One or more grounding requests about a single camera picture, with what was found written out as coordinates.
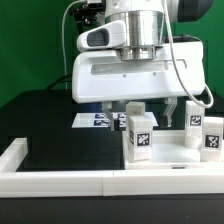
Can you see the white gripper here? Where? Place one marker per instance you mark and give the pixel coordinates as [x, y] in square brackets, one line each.
[100, 74]

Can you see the white square table top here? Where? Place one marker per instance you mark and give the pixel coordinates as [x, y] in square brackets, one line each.
[168, 152]

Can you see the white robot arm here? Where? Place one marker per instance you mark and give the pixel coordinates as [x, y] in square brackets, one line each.
[134, 55]

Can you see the white marker sheet with tags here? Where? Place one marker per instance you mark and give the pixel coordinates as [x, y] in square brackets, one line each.
[91, 120]

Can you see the white U-shaped fence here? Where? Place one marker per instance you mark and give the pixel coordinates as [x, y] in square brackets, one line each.
[102, 183]

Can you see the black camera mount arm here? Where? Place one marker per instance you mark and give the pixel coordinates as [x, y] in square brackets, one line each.
[85, 13]

